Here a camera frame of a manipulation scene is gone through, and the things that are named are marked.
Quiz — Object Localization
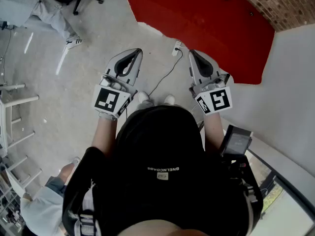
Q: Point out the black chest-mounted screen device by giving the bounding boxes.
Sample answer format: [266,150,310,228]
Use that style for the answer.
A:
[220,124,254,157]

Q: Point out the white power strip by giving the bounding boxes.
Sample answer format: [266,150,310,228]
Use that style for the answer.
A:
[171,40,183,57]

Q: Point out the person's right forearm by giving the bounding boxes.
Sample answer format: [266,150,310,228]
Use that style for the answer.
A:
[203,112,226,155]

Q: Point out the person's black t-shirt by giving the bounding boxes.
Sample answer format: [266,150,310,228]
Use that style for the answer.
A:
[62,105,264,236]

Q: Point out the grey harness strap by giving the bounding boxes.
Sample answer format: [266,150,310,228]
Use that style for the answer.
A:
[78,180,100,236]

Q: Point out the white stool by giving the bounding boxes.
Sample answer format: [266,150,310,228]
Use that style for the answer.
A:
[0,82,40,152]
[0,155,44,197]

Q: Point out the person's left forearm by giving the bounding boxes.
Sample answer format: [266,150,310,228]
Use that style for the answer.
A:
[91,116,119,157]

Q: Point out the person's right hand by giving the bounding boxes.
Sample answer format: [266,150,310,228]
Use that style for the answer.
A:
[209,75,227,91]

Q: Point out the white wristwatch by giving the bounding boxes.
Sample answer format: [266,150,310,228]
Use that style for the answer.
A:
[98,111,118,121]

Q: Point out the person's left white shoe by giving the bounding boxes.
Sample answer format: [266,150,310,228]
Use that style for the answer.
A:
[138,91,151,104]

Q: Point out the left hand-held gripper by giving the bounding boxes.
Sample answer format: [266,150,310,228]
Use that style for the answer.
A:
[92,48,144,119]

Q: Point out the black floor cable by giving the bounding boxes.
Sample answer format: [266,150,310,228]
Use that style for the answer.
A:
[147,48,184,98]

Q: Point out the red tablecloth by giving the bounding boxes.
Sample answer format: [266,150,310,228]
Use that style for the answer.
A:
[125,0,275,85]

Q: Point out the window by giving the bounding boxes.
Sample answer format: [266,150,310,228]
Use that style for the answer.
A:
[246,148,315,236]

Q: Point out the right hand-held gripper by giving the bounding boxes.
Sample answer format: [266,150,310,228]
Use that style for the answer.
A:
[189,49,233,117]

